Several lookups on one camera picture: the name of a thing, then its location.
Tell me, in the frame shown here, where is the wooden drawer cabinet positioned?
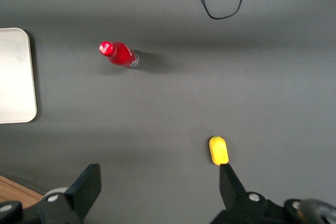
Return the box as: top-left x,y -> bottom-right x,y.
0,174 -> 44,204

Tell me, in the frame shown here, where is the red cola bottle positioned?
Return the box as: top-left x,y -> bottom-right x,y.
98,40 -> 140,69

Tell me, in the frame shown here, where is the yellow lemon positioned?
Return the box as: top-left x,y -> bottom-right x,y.
208,135 -> 229,166

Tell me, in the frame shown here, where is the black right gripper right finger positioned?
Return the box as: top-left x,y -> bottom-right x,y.
219,163 -> 247,211

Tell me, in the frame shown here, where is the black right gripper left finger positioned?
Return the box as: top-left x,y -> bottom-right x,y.
64,163 -> 102,220

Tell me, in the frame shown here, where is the cream plastic tray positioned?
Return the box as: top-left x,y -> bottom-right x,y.
0,27 -> 38,124

